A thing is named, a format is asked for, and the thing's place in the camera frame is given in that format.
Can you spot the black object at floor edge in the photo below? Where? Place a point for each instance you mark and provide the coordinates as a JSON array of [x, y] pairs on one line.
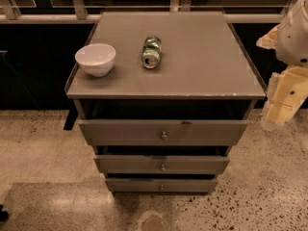
[[3, 214]]

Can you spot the white bowl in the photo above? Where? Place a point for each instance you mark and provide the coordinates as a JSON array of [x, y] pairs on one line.
[[96, 59]]

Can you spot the grey drawer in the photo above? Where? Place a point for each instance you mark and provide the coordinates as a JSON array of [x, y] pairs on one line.
[[133, 185], [139, 164], [162, 132]]

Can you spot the grey drawer cabinet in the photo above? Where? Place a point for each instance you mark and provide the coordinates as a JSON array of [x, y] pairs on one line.
[[203, 74]]

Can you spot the green soda can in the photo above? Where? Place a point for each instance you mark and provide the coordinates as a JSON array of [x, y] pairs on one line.
[[151, 52]]

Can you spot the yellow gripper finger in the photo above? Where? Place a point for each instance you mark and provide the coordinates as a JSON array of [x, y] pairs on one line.
[[268, 41]]

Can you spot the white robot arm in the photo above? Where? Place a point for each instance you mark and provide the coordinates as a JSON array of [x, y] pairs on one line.
[[292, 36]]

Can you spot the metal window railing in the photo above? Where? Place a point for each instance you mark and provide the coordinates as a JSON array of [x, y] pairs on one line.
[[64, 11]]

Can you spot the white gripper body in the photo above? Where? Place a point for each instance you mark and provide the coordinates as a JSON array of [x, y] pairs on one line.
[[294, 38]]

